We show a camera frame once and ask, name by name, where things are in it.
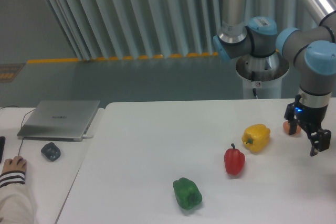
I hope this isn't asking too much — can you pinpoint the dark grey small tray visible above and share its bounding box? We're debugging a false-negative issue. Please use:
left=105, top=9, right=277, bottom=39
left=41, top=142, right=61, bottom=162

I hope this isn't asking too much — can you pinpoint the person's hand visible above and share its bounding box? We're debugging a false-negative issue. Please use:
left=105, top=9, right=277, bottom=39
left=2, top=156, right=27, bottom=174

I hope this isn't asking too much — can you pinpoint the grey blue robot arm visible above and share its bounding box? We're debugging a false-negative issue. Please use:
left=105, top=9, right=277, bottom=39
left=213, top=0, right=335, bottom=156

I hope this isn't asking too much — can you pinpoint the brown egg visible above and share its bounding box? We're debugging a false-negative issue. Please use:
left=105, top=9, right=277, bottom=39
left=282, top=121, right=301, bottom=136

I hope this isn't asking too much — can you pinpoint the black pedestal cable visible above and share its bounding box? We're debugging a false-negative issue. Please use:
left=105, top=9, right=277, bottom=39
left=250, top=70, right=259, bottom=100

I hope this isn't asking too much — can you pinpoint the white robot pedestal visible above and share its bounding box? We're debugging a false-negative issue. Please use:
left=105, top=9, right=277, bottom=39
left=236, top=51, right=289, bottom=99

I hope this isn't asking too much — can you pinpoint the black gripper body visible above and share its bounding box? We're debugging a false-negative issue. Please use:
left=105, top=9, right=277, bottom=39
left=284, top=94, right=328, bottom=132

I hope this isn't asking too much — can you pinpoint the black mouse cable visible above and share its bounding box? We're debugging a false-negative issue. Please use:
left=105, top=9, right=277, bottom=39
left=0, top=105, right=39, bottom=157

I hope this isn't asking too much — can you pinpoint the striped cream sleeve forearm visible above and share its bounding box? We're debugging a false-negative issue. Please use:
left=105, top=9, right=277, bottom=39
left=1, top=170, right=34, bottom=223

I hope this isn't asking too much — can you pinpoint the yellow bell pepper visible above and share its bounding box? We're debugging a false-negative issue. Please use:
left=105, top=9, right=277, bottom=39
left=241, top=124, right=271, bottom=153

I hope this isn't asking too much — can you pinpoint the grey pleated curtain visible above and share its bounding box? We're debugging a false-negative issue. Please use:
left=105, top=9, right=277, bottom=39
left=46, top=0, right=335, bottom=61

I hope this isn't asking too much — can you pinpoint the red bell pepper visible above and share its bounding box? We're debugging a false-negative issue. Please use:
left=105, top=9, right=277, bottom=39
left=224, top=143, right=246, bottom=176

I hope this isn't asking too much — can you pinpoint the silver closed laptop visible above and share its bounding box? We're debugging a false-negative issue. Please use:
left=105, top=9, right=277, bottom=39
left=17, top=100, right=100, bottom=142

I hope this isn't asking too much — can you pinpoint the black phone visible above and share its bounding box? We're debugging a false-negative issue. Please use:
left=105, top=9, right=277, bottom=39
left=0, top=136, right=6, bottom=163

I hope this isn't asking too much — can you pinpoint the green bell pepper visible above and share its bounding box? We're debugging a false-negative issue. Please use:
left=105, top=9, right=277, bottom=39
left=173, top=177, right=203, bottom=210

